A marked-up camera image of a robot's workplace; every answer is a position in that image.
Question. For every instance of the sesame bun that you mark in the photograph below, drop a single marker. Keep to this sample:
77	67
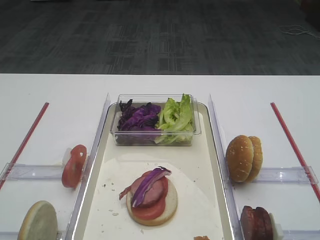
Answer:
257	158
239	158

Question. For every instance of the green lettuce leaves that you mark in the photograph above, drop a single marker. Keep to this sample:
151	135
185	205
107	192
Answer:
177	118

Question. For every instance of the rear tomato slice upright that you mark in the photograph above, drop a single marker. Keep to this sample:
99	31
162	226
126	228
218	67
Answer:
79	153

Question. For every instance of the tomato slice upright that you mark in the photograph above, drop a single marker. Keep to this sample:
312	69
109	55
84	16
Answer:
79	153
72	172

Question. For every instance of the tomato slice on bun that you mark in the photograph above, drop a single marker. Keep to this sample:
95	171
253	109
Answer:
150	212

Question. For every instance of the white holder behind tomato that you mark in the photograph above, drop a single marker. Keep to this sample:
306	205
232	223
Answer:
66	156

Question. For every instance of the front tomato slice upright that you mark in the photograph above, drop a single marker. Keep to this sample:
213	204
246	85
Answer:
72	172

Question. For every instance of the front meat patty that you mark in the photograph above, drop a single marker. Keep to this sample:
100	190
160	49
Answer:
247	220

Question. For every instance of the meat patty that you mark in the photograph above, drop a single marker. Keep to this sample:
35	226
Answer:
263	228
247	220

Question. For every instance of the rear meat patty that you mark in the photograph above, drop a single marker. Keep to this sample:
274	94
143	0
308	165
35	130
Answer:
263	228

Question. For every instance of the white holder behind patties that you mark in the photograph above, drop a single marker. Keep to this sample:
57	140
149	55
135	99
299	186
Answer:
278	233

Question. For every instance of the clear plastic salad container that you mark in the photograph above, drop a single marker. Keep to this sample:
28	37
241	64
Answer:
156	99

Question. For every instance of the purple cabbage leaves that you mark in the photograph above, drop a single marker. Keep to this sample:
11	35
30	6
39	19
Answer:
137	119

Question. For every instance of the purple cabbage strip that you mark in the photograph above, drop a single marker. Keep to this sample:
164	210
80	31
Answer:
147	183

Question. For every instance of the ham slice on bun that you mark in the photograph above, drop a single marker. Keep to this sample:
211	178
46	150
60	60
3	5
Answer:
151	196

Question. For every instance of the bottom bun on tray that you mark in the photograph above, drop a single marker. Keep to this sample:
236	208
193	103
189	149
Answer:
171	204

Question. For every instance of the white metal tray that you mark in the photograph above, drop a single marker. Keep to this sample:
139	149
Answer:
201	209

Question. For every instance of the right red tape strip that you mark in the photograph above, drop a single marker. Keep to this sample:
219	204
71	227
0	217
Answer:
296	150

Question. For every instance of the red tape strip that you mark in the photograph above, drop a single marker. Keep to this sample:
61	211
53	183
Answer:
20	149
296	150

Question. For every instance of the right clear acrylic divider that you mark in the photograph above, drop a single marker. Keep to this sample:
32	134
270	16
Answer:
231	207

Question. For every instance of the clear acrylic divider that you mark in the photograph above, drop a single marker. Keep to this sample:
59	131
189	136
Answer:
231	207
93	150

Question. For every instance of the left clear acrylic divider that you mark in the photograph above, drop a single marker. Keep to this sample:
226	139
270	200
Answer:
93	150

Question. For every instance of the right clear acrylic crossbar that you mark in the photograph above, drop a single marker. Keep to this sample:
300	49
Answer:
287	175

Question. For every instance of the clear acrylic crossbar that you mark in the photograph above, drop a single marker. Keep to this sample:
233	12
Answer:
287	175
20	171

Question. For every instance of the left red tape strip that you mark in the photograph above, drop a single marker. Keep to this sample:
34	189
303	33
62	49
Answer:
20	149

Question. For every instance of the left clear acrylic crossbar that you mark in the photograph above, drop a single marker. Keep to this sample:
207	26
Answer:
20	171

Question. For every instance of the bun bottom upright left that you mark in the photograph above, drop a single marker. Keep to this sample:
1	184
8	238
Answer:
39	223

